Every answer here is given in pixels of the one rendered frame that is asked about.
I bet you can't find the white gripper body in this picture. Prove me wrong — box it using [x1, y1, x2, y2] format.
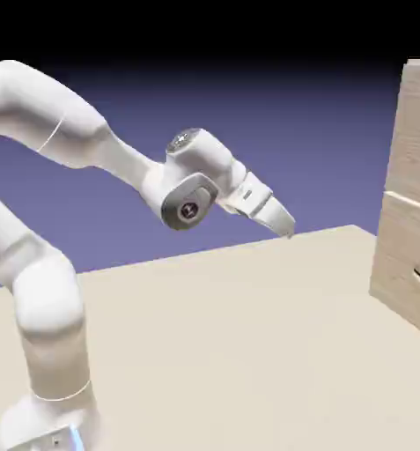
[254, 196, 297, 240]

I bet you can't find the light wood drawer front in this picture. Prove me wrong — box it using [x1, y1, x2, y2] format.
[384, 65, 420, 214]
[368, 192, 420, 341]

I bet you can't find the light wood cabinet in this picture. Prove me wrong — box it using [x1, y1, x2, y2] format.
[368, 57, 420, 341]

